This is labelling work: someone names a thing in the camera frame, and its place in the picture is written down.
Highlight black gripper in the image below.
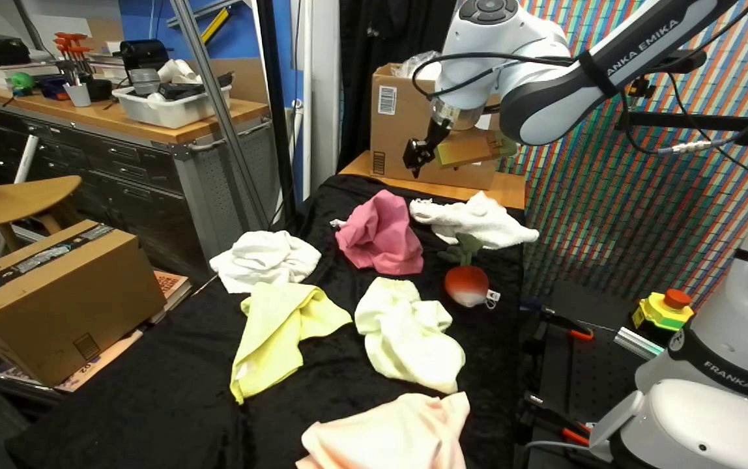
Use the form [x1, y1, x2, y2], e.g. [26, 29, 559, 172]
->
[400, 114, 456, 182]

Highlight pink cloth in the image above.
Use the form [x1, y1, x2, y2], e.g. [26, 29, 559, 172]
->
[328, 189, 428, 279]

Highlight white terry cloth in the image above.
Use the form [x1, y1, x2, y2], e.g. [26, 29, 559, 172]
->
[209, 227, 322, 297]
[407, 191, 542, 253]

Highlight pale green cloth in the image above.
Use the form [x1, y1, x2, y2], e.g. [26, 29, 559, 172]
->
[351, 273, 468, 396]

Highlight yellow cloth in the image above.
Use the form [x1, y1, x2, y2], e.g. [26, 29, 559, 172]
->
[227, 283, 353, 408]

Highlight cardboard box with white label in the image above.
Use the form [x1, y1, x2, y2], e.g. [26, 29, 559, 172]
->
[368, 61, 512, 194]

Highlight red radish toy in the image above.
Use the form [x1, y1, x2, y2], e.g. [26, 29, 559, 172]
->
[434, 233, 502, 310]

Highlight black curtain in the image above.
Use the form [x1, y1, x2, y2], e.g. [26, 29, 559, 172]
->
[336, 0, 467, 178]

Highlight metal tripod stand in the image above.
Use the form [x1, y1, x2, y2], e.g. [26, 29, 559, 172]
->
[167, 0, 276, 233]

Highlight white plastic bin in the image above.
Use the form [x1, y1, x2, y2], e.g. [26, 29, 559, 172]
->
[110, 83, 219, 131]

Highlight peach cloth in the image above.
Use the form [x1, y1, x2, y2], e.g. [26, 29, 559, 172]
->
[295, 388, 472, 469]

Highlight silver metal cylinder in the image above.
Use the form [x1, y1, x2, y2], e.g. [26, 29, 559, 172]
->
[611, 323, 670, 359]

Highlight yellow red emergency stop button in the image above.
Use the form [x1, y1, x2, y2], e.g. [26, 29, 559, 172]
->
[631, 288, 696, 333]

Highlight grey workbench with wooden top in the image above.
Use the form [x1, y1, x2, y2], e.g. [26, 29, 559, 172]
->
[0, 79, 284, 283]

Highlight small black box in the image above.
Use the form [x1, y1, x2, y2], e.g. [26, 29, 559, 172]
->
[119, 36, 171, 73]

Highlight blue panel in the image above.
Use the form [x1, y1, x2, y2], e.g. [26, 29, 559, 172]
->
[117, 0, 304, 206]

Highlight black tablecloth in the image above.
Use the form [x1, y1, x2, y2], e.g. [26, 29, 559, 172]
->
[4, 172, 532, 469]

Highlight white cup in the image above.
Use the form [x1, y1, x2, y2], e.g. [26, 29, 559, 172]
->
[61, 81, 94, 111]

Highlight red tool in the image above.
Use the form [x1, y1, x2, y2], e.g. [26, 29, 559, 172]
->
[52, 31, 94, 64]

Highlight taped cardboard box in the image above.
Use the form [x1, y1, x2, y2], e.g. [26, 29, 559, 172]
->
[0, 216, 168, 385]

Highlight green object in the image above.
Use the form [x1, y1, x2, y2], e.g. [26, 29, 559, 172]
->
[4, 70, 38, 98]

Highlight wooden stool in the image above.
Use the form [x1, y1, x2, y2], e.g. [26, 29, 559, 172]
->
[0, 172, 82, 263]

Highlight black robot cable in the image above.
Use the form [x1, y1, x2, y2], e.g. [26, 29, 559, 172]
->
[409, 51, 583, 100]

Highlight orange-handled black tool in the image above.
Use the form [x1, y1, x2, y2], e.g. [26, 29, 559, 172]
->
[517, 395, 596, 451]
[524, 303, 602, 345]

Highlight black camera mount bars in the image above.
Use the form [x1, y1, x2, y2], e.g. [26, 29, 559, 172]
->
[610, 48, 748, 152]

